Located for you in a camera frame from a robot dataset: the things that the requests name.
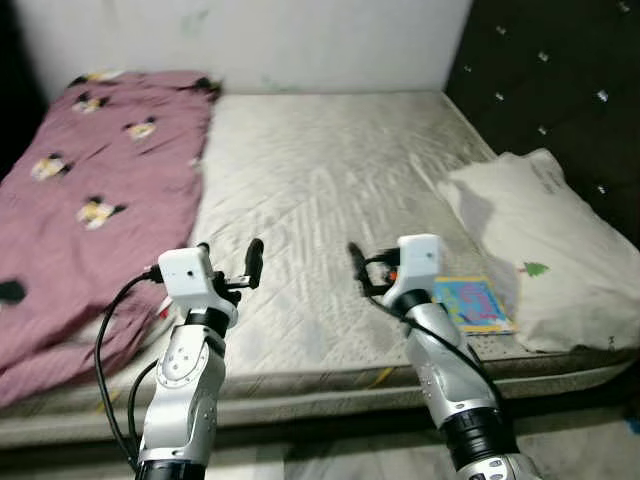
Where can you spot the blue yellow children's book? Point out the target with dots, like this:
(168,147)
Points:
(478,305)

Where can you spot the white pillow with green print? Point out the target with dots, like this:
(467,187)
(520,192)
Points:
(550,250)

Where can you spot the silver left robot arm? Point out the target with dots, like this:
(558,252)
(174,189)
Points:
(185,390)

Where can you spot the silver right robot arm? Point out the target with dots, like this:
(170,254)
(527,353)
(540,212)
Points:
(460,390)

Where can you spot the quilted beige mattress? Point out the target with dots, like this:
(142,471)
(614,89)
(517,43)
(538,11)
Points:
(320,200)

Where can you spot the purple cartoon print blanket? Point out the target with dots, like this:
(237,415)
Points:
(80,220)

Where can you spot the dark tufted headboard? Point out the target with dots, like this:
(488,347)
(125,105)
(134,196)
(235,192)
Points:
(560,80)

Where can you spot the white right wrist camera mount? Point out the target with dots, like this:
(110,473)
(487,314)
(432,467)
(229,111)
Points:
(415,268)

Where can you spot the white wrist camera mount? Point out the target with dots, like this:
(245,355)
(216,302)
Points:
(186,278)
(415,268)

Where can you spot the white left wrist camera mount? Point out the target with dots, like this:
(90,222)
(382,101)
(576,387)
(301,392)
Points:
(186,278)

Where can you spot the dark bed frame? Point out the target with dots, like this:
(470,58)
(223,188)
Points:
(330,428)

